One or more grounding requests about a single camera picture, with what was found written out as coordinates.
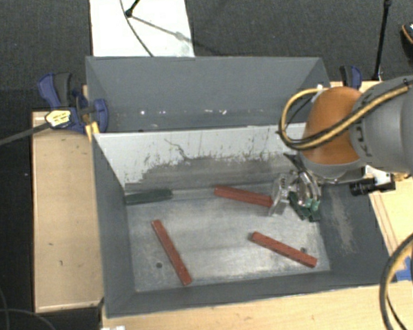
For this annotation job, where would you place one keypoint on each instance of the red-brown flat block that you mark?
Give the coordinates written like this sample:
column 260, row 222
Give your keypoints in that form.
column 171, row 251
column 283, row 249
column 244, row 195

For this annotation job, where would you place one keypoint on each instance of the black cylinder on white bracket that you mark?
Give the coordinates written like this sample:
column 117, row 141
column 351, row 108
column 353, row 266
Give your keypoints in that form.
column 370, row 186

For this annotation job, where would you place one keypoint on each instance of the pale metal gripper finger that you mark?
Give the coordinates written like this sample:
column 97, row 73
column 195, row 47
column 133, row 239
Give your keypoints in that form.
column 282, row 185
column 277, row 207

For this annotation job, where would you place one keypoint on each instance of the pale wood board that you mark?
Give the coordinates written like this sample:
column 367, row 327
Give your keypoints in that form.
column 64, row 209

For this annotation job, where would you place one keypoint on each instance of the dark green flat block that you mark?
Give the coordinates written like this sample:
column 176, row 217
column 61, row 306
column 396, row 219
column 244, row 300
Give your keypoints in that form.
column 147, row 196

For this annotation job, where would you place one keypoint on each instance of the grey metal bin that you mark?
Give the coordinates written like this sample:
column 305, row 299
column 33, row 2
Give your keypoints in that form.
column 210, row 229

